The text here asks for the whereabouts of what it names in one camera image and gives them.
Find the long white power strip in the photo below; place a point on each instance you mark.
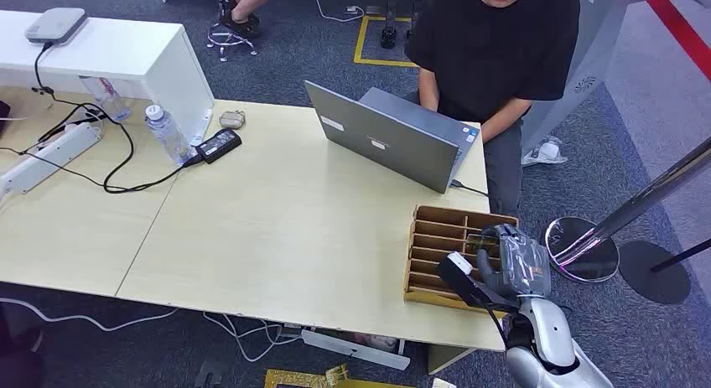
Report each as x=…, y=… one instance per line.
x=50, y=158

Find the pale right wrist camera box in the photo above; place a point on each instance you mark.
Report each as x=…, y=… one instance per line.
x=460, y=262

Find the person's left forearm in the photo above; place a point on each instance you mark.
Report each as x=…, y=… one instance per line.
x=502, y=122

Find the grey gate panel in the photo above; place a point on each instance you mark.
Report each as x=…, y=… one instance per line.
x=589, y=52

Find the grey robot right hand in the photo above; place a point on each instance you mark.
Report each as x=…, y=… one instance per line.
x=522, y=263

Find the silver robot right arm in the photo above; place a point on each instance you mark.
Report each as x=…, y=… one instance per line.
x=547, y=333

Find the pale wooden desk leg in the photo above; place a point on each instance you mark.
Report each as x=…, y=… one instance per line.
x=447, y=359

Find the chrome stool base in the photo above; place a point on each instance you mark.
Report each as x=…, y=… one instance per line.
x=230, y=40

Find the flat grey box device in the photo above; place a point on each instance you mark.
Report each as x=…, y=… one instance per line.
x=55, y=24

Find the red barrier belt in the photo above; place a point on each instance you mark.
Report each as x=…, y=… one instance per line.
x=680, y=30

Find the black power adapter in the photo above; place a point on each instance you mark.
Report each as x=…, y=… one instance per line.
x=219, y=145

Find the black stanchion with base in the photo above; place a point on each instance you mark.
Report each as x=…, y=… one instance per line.
x=652, y=274

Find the wooden slotted card tray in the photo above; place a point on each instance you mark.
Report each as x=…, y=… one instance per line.
x=433, y=233

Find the person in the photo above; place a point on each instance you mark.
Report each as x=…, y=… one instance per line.
x=489, y=52
x=247, y=2

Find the black robot stand feet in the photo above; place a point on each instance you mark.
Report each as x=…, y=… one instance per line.
x=389, y=33

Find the chrome stanchion pole with base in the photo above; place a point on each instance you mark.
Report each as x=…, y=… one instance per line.
x=583, y=249

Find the white cabinet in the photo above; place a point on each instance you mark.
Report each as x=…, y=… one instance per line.
x=128, y=58

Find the clear empty plastic bottle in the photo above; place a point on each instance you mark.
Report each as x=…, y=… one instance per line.
x=108, y=102

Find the person's right forearm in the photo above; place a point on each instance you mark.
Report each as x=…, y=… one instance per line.
x=429, y=91

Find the white power strip under desk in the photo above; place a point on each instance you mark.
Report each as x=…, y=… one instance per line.
x=355, y=349

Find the clear water bottle white cap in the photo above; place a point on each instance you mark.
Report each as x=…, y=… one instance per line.
x=166, y=134

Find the small grey earbud case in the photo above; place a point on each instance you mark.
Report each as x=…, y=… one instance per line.
x=232, y=119

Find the white flat object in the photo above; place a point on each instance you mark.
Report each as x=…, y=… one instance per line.
x=443, y=384

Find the grey laptop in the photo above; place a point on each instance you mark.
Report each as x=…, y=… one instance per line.
x=389, y=147

